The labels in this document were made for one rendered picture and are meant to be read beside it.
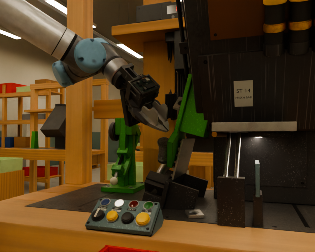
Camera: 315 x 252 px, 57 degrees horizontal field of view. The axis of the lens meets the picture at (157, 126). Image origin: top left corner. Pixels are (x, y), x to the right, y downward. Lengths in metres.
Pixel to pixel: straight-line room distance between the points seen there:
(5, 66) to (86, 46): 9.44
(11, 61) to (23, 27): 9.57
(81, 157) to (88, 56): 0.74
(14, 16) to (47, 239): 0.49
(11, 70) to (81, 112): 8.91
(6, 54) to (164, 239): 9.79
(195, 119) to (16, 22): 0.49
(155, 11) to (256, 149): 0.66
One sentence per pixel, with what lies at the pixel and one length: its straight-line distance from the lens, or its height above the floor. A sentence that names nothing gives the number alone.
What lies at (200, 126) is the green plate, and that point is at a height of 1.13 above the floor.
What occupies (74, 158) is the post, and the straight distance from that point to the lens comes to 1.39.
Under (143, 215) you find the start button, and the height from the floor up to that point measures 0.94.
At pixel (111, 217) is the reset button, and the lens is 0.65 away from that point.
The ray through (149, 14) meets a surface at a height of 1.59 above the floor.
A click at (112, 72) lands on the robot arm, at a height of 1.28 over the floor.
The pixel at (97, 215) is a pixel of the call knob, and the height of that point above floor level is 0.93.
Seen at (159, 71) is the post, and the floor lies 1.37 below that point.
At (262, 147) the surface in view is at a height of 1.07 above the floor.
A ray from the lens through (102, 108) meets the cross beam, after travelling 1.42.
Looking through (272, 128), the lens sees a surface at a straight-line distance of 0.60.
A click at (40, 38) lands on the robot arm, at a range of 0.73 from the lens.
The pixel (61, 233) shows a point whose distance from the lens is 0.71.
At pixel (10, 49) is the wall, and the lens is 10.37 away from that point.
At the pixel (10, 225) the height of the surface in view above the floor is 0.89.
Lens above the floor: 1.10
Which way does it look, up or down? 2 degrees up
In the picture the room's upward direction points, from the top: straight up
